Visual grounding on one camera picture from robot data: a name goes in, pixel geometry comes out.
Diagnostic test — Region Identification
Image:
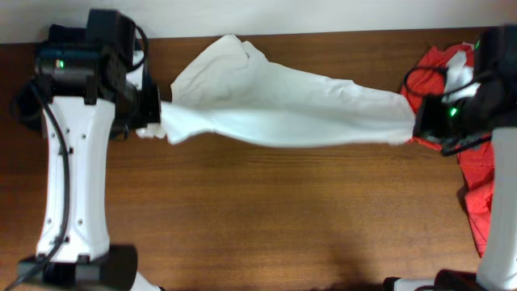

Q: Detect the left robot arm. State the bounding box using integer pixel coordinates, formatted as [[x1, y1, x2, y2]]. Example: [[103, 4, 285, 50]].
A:
[[11, 9, 161, 290]]

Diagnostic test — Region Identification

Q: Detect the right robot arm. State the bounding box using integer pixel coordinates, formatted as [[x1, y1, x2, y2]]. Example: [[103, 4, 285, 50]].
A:
[[382, 23, 516, 291]]

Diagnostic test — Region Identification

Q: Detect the dark navy folded garment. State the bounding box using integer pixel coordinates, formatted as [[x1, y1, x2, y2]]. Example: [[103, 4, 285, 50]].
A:
[[36, 19, 149, 73]]

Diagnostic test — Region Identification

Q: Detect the red t-shirt white lettering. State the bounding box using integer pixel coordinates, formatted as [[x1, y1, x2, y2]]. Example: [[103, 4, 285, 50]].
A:
[[400, 43, 494, 257]]

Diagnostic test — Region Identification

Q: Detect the black folded garment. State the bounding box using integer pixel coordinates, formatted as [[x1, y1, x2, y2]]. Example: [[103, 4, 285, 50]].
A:
[[9, 78, 46, 133]]

